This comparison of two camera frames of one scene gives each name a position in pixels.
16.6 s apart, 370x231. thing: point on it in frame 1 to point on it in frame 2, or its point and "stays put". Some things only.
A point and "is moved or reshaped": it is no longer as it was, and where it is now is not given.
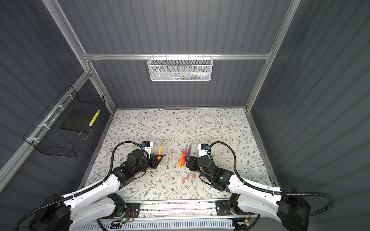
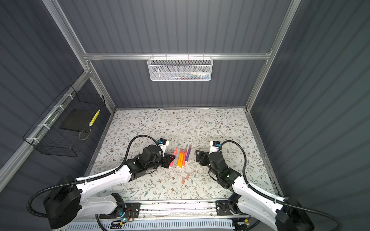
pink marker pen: (184, 155) stays put
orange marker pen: (159, 153) is moved or reshaped
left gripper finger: (155, 159) to (166, 160)
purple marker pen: (189, 150) stays put
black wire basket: (70, 118) stays put
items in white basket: (193, 75) stays put
